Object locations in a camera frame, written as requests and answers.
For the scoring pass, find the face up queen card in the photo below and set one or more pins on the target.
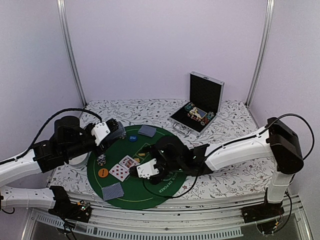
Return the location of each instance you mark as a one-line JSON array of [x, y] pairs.
[[128, 162]]

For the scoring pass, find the green round poker mat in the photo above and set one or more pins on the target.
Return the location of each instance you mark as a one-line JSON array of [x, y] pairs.
[[135, 196]]

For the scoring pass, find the aluminium poker chip case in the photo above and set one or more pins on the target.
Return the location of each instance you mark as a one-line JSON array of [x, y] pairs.
[[206, 94]]

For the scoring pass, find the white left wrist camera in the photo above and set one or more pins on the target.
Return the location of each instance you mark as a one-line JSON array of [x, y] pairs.
[[102, 129]]

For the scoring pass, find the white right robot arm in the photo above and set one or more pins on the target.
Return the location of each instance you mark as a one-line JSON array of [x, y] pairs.
[[275, 140]]

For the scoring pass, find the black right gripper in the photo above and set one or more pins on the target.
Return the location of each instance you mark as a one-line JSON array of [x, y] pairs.
[[157, 178]]

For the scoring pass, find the white ceramic bowl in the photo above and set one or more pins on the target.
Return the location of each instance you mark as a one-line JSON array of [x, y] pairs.
[[79, 160]]

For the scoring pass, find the blue small blind button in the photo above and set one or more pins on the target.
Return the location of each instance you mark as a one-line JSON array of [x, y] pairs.
[[132, 138]]

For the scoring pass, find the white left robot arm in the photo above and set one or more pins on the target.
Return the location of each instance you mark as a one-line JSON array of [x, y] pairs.
[[68, 142]]

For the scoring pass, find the aluminium frame post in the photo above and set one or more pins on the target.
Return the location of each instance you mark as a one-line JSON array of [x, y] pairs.
[[62, 13], [270, 4]]

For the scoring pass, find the right aluminium frame post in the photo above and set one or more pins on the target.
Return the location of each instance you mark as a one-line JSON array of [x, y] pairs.
[[270, 4]]

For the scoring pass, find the short green chip row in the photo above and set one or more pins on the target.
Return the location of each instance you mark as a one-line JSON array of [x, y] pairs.
[[189, 107]]

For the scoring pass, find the left aluminium frame post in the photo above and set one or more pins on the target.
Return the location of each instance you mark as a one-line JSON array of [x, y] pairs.
[[62, 13]]

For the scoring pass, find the long mixed chip row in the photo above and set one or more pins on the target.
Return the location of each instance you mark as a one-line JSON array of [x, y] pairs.
[[207, 118]]

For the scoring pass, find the front aluminium rail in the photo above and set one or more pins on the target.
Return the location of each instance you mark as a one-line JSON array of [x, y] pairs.
[[193, 219]]

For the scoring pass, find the face up red nine card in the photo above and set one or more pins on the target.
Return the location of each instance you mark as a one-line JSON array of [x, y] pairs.
[[119, 172]]

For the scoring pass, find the red dice row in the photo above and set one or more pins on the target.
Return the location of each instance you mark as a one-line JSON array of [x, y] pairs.
[[194, 117]]

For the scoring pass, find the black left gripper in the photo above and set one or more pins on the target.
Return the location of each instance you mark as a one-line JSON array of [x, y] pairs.
[[104, 145]]

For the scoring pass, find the orange big blind button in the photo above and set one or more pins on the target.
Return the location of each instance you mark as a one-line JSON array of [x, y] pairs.
[[103, 173]]

